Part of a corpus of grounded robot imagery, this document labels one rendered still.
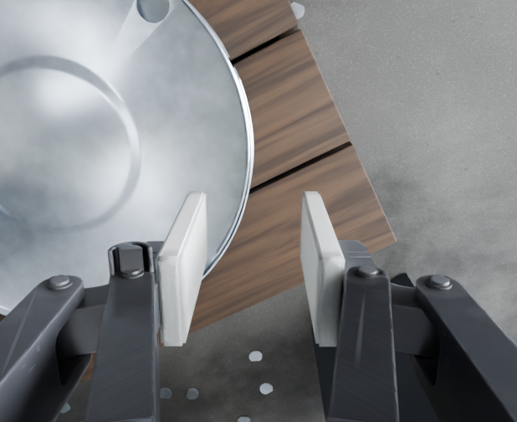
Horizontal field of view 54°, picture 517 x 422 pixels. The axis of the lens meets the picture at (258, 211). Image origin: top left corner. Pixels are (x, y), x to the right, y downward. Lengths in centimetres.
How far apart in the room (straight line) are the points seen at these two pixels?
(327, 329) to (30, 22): 31
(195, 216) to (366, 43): 60
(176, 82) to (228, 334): 58
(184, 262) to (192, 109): 23
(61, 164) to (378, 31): 50
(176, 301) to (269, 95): 26
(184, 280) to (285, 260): 28
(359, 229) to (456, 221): 43
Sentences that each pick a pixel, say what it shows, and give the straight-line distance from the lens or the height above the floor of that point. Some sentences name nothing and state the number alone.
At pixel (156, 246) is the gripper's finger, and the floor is 58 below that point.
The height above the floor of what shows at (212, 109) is 38.
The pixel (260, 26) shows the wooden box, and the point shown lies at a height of 35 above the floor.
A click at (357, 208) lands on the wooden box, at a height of 35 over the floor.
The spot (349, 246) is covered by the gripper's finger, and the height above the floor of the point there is 58.
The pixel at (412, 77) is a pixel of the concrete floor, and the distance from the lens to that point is 77.
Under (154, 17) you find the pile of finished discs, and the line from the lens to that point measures 38.
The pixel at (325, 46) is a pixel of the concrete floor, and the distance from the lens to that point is 75.
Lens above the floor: 74
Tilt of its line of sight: 72 degrees down
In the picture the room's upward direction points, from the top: 177 degrees counter-clockwise
